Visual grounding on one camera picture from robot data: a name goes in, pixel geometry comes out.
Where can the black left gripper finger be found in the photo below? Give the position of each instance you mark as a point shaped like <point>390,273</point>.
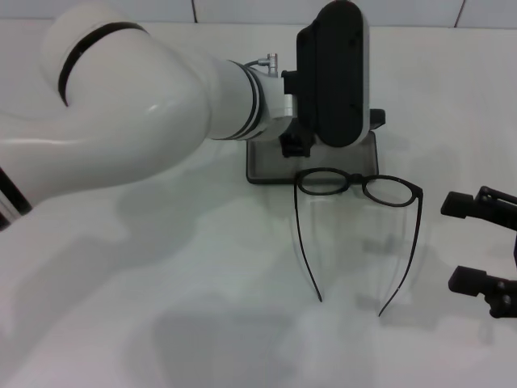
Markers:
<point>297,146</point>

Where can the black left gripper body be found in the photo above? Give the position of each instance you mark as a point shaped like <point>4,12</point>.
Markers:
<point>291,81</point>

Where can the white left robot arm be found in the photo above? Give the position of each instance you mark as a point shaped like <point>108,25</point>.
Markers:
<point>121,101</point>

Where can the black glasses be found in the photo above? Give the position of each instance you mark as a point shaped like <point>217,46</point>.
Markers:
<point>323,193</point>

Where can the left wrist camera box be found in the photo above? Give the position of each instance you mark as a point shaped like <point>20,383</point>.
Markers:
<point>335,81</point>

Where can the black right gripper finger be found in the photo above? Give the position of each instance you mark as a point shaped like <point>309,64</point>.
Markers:
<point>456,204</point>
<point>466,281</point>

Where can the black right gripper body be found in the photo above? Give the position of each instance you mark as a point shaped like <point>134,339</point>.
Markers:
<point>515,248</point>

